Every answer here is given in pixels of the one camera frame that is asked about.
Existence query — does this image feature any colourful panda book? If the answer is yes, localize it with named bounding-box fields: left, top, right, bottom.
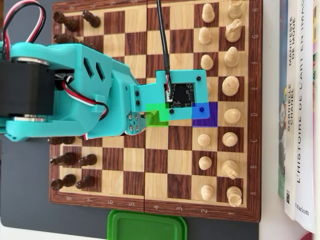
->
left=277, top=0, right=290, bottom=198

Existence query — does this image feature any white wooden knight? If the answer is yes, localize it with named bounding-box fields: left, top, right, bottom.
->
left=221, top=159, right=238, bottom=180
left=224, top=19, right=243, bottom=43

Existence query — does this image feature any green plastic lid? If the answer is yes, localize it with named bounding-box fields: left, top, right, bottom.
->
left=106, top=209, right=188, bottom=240

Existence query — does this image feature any teal wrist camera module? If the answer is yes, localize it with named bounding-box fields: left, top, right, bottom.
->
left=129, top=69, right=211, bottom=121

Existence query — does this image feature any red white black servo cable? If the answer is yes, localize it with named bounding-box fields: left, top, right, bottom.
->
left=1, top=0, right=47, bottom=55
left=56, top=74, right=110, bottom=141

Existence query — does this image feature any pink round object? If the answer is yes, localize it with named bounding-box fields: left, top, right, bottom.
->
left=298, top=231, right=320, bottom=240

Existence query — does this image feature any white wooden bishop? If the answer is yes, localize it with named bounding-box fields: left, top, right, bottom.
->
left=224, top=46, right=240, bottom=68
left=221, top=131, right=238, bottom=148

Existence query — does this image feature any wooden chess board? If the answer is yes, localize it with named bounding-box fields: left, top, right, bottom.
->
left=47, top=0, right=264, bottom=223

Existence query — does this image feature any white book with pink print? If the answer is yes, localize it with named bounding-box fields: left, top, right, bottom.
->
left=311, top=0, right=320, bottom=233

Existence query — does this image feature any white wooden rook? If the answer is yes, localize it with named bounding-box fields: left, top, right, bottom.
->
left=228, top=0, right=243, bottom=20
left=226, top=186, right=243, bottom=208

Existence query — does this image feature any dark wooden rook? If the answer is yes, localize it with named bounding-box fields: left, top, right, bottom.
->
left=50, top=174, right=77, bottom=191
left=52, top=11, right=80, bottom=33

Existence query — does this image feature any black camera cable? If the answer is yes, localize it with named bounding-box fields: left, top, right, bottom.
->
left=156, top=0, right=175, bottom=102

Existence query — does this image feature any white Gabrielle Chanel book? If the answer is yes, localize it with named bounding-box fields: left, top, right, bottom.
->
left=284, top=0, right=305, bottom=221

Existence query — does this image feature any dark wooden bishop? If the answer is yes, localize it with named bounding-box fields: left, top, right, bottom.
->
left=47, top=136, right=76, bottom=146

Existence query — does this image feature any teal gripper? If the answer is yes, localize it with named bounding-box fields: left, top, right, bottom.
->
left=86, top=58, right=148, bottom=140

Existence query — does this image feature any white art history book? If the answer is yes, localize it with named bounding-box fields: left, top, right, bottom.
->
left=294, top=0, right=317, bottom=235

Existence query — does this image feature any dark wooden knight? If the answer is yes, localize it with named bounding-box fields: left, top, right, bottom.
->
left=49, top=152, right=78, bottom=167
left=53, top=33, right=82, bottom=45

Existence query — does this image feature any dark wooden pawn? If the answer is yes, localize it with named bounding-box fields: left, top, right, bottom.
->
left=78, top=154, right=98, bottom=167
left=74, top=175, right=96, bottom=190
left=81, top=10, right=102, bottom=28

